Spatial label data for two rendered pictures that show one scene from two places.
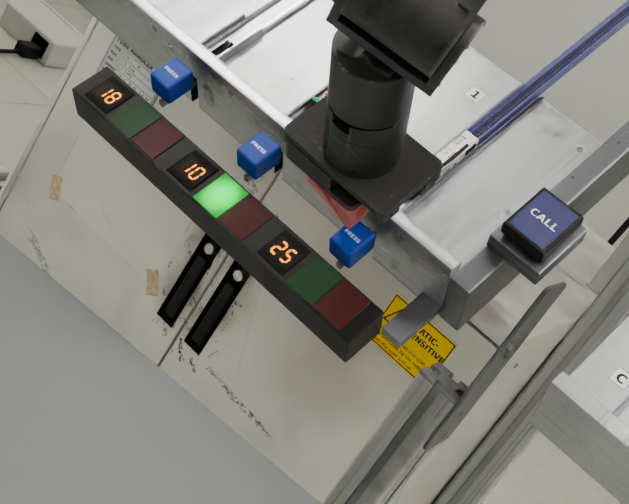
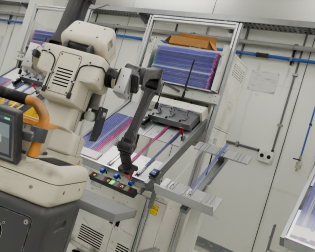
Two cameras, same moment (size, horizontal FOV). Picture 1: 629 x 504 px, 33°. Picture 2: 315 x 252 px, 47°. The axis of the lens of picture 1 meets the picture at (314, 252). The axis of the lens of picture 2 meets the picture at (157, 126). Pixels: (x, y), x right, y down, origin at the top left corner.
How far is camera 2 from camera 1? 133 cm
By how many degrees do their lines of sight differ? 24
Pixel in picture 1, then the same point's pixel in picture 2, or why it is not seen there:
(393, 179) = (131, 169)
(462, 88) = (143, 161)
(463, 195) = (145, 173)
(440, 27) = (128, 147)
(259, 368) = (128, 224)
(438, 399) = (147, 200)
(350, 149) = (124, 166)
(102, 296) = (98, 223)
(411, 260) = (139, 182)
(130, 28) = (95, 166)
